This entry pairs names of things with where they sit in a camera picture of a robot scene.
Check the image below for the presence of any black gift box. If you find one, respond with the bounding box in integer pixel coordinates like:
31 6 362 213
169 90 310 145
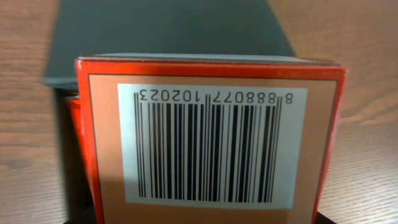
43 0 294 90

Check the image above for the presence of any red orange box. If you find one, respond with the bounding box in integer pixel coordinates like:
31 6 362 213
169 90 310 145
71 54 346 223

